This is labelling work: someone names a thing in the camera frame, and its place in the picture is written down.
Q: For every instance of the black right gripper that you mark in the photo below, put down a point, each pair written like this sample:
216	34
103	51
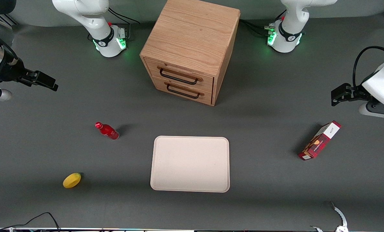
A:
12	72

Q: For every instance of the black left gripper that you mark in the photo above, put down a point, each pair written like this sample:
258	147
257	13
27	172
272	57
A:
354	91

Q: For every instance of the red coke bottle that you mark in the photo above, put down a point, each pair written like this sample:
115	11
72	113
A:
109	131

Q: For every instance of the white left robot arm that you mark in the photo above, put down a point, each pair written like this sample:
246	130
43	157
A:
290	29

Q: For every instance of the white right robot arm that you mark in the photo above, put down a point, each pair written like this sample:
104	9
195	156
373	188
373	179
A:
92	19

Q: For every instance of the beige rectangular tray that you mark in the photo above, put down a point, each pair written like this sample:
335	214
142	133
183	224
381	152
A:
190	164

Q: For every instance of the red white snack box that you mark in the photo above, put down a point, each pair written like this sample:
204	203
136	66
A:
320	140

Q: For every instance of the yellow lemon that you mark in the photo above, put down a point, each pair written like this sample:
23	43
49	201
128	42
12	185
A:
72	180

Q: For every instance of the white curved plastic strip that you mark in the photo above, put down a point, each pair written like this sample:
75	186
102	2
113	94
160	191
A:
341	216

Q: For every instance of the wooden two-drawer cabinet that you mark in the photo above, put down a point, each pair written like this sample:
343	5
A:
192	35

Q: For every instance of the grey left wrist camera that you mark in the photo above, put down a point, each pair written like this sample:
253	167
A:
377	111

